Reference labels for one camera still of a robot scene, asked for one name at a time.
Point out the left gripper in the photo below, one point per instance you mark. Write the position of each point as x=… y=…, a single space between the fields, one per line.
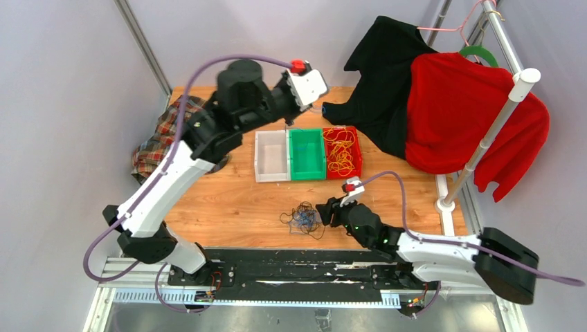
x=286 y=84

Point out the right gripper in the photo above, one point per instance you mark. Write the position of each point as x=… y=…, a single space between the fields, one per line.
x=333 y=207

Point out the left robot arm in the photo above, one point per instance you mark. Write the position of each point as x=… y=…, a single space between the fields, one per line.
x=241 y=103

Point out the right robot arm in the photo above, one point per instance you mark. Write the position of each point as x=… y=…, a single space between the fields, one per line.
x=492 y=259

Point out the green plastic bin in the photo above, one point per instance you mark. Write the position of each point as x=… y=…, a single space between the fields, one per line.
x=307 y=154

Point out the white plastic bin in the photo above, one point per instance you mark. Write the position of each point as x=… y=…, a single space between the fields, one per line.
x=271 y=156

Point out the red plastic bin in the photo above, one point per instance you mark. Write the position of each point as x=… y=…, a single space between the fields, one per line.
x=343 y=153

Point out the black t-shirt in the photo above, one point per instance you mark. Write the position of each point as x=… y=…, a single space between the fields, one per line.
x=377 y=106

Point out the plaid shirt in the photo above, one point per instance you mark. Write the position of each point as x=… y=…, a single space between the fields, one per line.
x=149 y=154

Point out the red t-shirt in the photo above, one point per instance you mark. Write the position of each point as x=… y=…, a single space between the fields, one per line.
x=452 y=104

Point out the pink hanger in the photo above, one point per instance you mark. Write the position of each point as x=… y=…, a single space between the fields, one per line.
x=486 y=10

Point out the green hanger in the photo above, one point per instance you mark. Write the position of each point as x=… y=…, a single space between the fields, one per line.
x=479 y=51

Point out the white clothes rack pole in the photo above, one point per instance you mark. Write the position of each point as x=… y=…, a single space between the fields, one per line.
x=524 y=81

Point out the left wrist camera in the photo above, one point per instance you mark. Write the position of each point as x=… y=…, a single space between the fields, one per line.
x=307 y=88

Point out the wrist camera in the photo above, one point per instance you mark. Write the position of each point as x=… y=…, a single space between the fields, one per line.
x=307 y=88
x=353 y=189

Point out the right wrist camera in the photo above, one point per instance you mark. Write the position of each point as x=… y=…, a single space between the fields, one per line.
x=353 y=189

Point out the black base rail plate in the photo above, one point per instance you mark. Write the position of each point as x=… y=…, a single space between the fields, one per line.
x=296 y=275

